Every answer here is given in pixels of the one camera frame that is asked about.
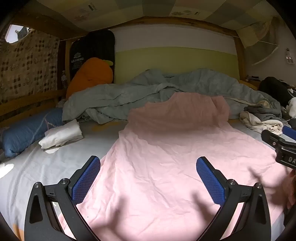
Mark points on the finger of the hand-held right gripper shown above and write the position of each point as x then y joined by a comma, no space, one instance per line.
270,136
289,132

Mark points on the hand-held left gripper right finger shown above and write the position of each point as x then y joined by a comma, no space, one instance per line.
210,180

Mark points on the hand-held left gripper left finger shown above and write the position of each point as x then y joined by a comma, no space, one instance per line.
86,178

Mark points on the pink t-shirt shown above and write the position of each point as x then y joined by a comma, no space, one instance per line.
161,162

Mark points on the person's right hand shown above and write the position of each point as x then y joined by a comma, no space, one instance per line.
291,187

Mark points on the cream knit garment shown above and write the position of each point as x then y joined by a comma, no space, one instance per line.
259,124

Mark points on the white garment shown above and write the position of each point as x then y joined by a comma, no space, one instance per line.
292,105

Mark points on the grey garment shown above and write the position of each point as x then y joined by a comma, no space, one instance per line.
261,110

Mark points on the black garment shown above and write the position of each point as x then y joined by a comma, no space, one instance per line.
275,90

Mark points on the white folded cloth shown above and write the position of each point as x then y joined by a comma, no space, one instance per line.
62,135

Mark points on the blue pillow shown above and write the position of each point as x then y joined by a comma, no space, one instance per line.
25,132

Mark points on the grey-blue duvet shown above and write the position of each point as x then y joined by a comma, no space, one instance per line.
129,97

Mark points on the clear water bottle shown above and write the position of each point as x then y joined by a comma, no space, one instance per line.
63,81

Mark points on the orange carrot plush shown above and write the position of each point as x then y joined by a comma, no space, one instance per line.
90,76

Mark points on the checked cloth drape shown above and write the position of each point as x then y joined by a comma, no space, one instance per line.
254,34

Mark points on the brown plaid curtain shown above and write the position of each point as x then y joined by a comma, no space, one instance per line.
27,64

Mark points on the black printed cushion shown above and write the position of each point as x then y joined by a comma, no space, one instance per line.
97,46

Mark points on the checked mattress sheet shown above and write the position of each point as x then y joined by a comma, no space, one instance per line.
150,7

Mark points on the white wall socket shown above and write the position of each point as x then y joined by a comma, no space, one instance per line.
289,56

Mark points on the wooden bed frame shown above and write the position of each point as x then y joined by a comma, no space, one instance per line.
239,58

